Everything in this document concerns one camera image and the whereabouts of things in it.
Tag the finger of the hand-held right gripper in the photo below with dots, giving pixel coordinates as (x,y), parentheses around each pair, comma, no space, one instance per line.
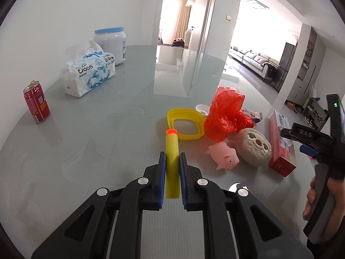
(304,135)
(310,152)

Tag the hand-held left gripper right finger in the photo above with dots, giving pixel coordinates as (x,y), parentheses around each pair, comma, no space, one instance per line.
(183,180)

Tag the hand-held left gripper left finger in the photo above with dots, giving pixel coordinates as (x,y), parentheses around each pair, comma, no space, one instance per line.
(161,180)

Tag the yellow foam dart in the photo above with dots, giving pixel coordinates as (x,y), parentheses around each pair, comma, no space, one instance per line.
(172,162)

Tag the pink snack wrapper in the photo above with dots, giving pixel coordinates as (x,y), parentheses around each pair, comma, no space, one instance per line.
(254,116)

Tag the white plastic cap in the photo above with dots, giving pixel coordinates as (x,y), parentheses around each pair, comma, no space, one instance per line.
(202,109)

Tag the person's right hand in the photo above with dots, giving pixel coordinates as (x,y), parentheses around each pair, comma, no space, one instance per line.
(309,199)

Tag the red toothpaste box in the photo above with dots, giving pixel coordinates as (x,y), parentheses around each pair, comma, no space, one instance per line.
(280,151)

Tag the pink rubber pig toy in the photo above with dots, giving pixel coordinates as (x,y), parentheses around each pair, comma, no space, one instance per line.
(223,156)

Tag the round sloth plush toy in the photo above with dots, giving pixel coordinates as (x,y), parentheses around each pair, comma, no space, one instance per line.
(250,151)

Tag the dark jacket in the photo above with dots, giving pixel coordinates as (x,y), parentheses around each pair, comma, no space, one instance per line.
(271,72)

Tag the dark tall cabinet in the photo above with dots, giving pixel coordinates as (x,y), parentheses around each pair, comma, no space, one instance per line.
(287,64)

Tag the red plastic bag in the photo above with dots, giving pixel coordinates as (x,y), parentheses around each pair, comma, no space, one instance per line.
(226,108)

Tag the grey sofa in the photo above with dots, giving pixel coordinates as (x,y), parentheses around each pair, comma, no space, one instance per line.
(256,59)

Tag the white blue tissue pack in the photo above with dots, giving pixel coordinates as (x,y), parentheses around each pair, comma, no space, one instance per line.
(89,72)

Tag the white jar with blue lid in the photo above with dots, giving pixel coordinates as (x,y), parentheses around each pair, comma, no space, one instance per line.
(113,43)

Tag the red soda can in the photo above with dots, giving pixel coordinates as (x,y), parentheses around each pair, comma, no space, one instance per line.
(36,105)

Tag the white door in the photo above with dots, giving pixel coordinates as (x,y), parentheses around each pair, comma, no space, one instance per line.
(203,19)

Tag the beige curtain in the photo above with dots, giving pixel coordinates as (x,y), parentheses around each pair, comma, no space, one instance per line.
(180,19)

